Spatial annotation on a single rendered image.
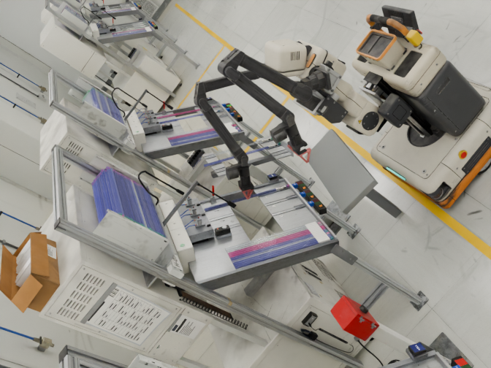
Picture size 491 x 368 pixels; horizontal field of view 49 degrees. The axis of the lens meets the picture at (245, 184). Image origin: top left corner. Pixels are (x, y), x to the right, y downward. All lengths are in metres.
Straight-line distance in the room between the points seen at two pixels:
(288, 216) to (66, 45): 4.77
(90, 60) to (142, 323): 5.01
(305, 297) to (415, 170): 0.98
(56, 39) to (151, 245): 4.91
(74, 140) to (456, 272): 2.41
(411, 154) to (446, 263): 0.65
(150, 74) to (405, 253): 4.78
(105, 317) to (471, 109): 2.11
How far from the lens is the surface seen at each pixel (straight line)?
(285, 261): 2.58
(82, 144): 3.65
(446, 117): 3.02
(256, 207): 4.14
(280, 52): 2.60
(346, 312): 2.38
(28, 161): 5.76
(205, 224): 2.78
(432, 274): 3.19
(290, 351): 2.99
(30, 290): 2.37
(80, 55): 7.13
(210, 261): 2.63
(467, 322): 3.00
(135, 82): 7.27
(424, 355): 2.13
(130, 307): 2.49
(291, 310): 2.85
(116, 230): 2.38
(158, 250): 2.47
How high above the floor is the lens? 2.51
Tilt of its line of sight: 31 degrees down
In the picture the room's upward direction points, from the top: 57 degrees counter-clockwise
